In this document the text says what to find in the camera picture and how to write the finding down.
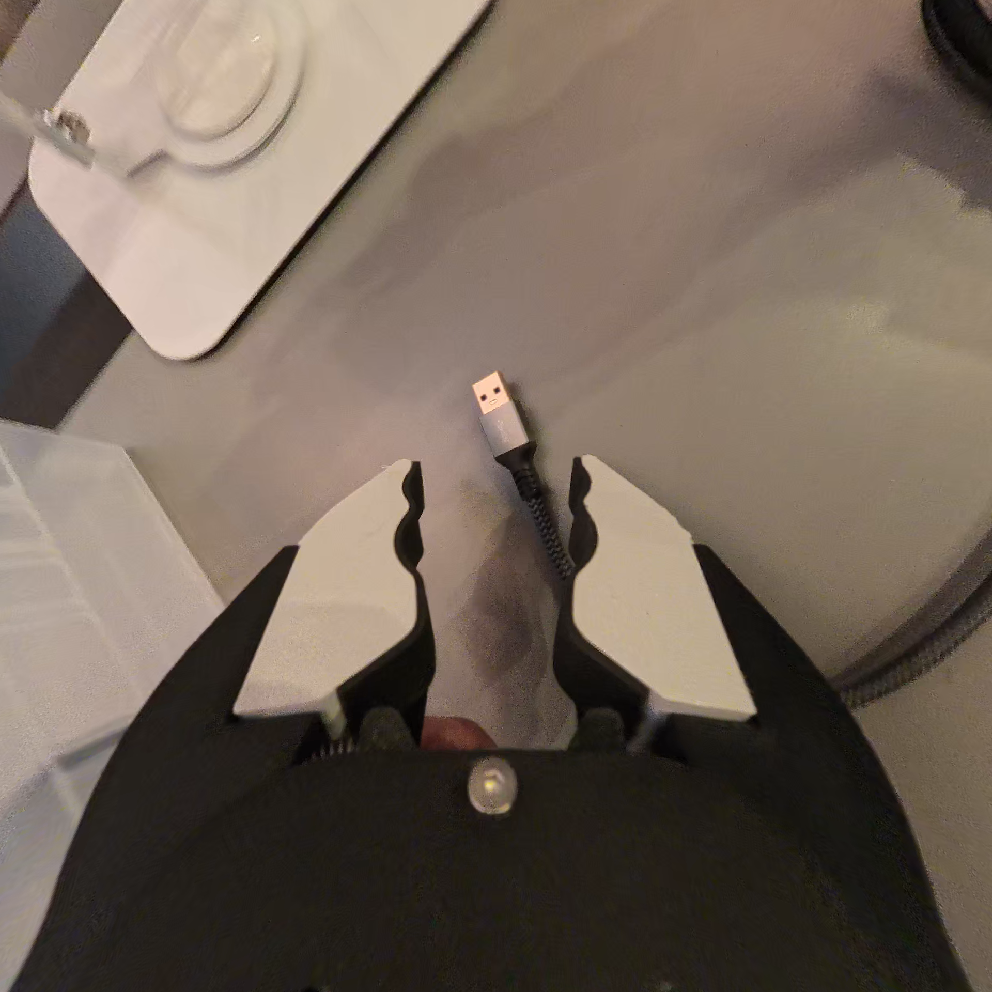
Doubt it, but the clear plastic storage bin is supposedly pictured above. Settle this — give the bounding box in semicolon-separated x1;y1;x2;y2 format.
1;419;227;869

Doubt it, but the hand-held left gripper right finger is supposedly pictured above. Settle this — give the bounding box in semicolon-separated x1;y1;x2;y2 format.
554;456;759;726

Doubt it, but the braided grey usb cable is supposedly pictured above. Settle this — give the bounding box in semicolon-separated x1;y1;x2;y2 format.
472;368;992;711

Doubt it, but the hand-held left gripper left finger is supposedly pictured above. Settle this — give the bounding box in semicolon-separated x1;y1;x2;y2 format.
233;459;438;722

